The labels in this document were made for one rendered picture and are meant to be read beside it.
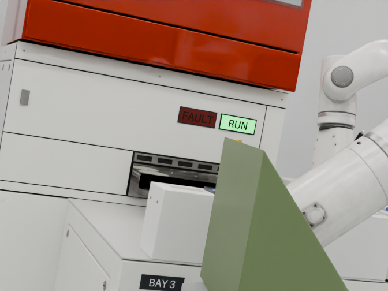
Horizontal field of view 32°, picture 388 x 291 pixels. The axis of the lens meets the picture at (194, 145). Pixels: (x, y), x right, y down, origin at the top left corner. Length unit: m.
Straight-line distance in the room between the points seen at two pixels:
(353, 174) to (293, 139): 2.70
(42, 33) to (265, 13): 0.64
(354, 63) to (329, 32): 2.44
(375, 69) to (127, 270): 0.65
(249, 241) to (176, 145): 1.03
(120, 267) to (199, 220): 0.18
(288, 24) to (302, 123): 1.83
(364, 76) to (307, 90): 2.38
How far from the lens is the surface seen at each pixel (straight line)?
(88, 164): 1.92
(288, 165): 3.83
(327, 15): 3.90
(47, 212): 1.93
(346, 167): 1.13
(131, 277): 1.35
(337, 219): 1.12
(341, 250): 1.52
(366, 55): 1.48
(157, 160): 1.97
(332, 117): 1.52
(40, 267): 1.96
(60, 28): 1.84
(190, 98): 1.98
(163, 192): 1.32
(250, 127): 2.06
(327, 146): 1.52
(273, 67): 2.03
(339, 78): 1.46
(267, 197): 0.98
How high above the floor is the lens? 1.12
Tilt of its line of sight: 3 degrees down
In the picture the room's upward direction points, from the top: 10 degrees clockwise
